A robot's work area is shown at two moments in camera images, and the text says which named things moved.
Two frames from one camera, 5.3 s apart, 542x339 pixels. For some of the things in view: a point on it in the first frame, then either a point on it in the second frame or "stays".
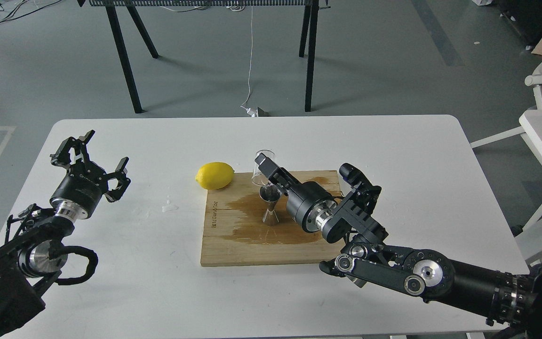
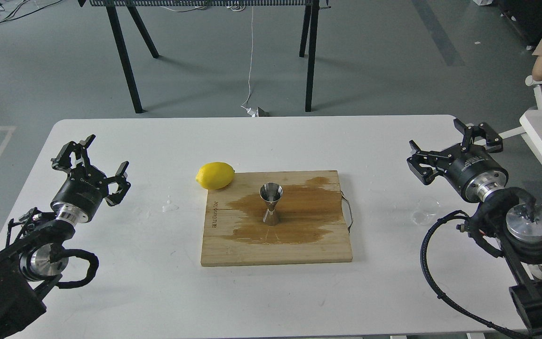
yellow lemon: (214, 175) stays
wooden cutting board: (234, 233) stays
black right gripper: (306, 203) -> (474, 171)
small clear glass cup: (259, 178) -> (423, 217)
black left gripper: (78, 194) stays
